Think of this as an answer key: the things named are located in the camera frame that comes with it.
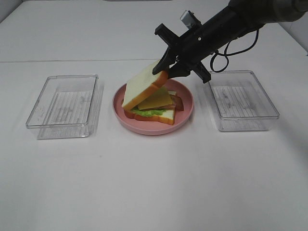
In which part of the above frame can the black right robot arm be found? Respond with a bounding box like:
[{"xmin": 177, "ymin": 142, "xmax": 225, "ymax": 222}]
[{"xmin": 152, "ymin": 0, "xmax": 308, "ymax": 83}]

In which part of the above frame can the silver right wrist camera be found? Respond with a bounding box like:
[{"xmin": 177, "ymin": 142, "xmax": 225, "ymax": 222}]
[{"xmin": 180, "ymin": 10, "xmax": 202, "ymax": 29}]

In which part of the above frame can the yellow cheese slice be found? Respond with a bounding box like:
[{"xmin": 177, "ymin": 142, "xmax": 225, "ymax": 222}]
[{"xmin": 137, "ymin": 86, "xmax": 173, "ymax": 110}]

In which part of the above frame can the clear left plastic tray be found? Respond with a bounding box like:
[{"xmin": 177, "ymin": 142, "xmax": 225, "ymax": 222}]
[{"xmin": 26, "ymin": 75, "xmax": 104, "ymax": 140}]

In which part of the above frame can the clear plastic tray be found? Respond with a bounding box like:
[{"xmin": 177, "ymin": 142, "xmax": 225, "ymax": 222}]
[
  {"xmin": 26, "ymin": 75, "xmax": 104, "ymax": 140},
  {"xmin": 204, "ymin": 70, "xmax": 280, "ymax": 132}
]

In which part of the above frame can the green lettuce leaf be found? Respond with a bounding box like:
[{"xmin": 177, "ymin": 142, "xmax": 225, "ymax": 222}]
[{"xmin": 130, "ymin": 108, "xmax": 167, "ymax": 117}]

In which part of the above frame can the toast bread slice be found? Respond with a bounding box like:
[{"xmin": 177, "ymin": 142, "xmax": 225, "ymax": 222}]
[
  {"xmin": 122, "ymin": 60, "xmax": 168, "ymax": 111},
  {"xmin": 124, "ymin": 90, "xmax": 178, "ymax": 126}
]

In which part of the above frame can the pink round plate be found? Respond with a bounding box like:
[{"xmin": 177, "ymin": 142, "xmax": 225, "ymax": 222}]
[{"xmin": 113, "ymin": 79, "xmax": 194, "ymax": 135}]

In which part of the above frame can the clear right plastic tray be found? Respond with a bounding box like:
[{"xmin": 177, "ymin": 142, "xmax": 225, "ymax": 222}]
[{"xmin": 204, "ymin": 70, "xmax": 280, "ymax": 132}]

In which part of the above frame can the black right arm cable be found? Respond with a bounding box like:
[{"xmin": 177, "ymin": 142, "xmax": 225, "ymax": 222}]
[{"xmin": 210, "ymin": 28, "xmax": 260, "ymax": 73}]

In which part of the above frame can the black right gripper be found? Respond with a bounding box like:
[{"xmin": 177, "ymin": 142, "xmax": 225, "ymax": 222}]
[{"xmin": 152, "ymin": 24, "xmax": 211, "ymax": 83}]

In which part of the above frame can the bacon strip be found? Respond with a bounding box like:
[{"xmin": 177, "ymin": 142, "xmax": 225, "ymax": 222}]
[
  {"xmin": 134, "ymin": 104, "xmax": 175, "ymax": 110},
  {"xmin": 170, "ymin": 95, "xmax": 184, "ymax": 111}
]

